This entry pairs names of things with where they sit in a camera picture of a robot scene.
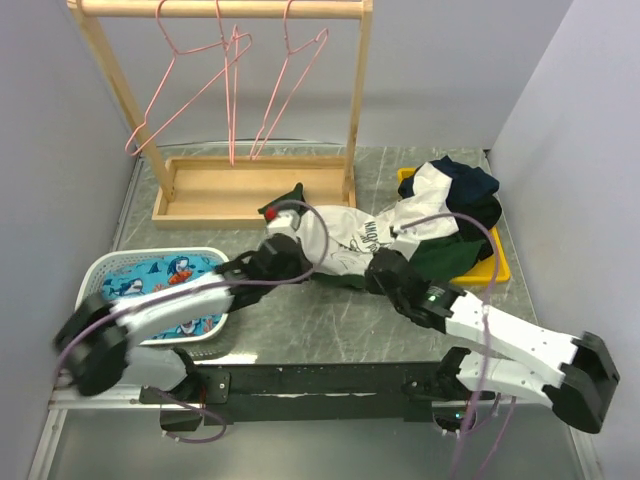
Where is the green and white t shirt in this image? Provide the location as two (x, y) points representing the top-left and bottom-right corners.
(259, 168), (493, 289)

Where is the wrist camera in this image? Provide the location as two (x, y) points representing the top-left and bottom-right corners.
(389, 225), (407, 238)
(264, 206), (300, 239)

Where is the white plastic basket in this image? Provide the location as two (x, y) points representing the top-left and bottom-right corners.
(76, 247), (228, 346)

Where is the black garment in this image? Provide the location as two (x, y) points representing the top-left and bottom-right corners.
(447, 195), (502, 242)

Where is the yellow plastic tray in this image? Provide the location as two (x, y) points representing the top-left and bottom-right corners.
(396, 167), (512, 284)

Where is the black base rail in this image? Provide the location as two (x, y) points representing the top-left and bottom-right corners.
(138, 359), (496, 434)

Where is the pink wire hanger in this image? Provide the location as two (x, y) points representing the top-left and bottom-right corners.
(215, 0), (240, 167)
(123, 0), (253, 156)
(249, 1), (329, 160)

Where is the navy blue garment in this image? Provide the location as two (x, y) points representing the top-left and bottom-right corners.
(398, 156), (500, 209)

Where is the blue shark print cloth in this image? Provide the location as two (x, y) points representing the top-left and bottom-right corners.
(101, 251), (227, 345)

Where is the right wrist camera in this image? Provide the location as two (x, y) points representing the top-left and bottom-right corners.
(389, 225), (407, 238)

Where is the wooden clothes rack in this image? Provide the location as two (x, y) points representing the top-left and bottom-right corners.
(67, 1), (373, 230)

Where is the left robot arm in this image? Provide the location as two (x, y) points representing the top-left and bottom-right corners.
(53, 234), (315, 402)

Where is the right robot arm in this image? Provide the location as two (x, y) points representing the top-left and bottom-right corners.
(365, 249), (620, 434)

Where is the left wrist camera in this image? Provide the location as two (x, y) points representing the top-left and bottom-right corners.
(264, 206), (300, 239)

